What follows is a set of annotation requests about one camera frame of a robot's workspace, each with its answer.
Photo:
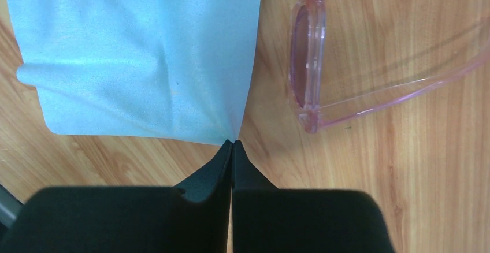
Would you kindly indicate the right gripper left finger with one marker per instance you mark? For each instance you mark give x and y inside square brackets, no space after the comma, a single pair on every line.
[191,216]

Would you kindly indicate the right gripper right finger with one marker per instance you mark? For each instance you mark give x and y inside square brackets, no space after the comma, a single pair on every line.
[269,219]

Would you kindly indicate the blue cleaning cloth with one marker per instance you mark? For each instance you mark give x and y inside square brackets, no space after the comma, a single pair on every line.
[174,69]

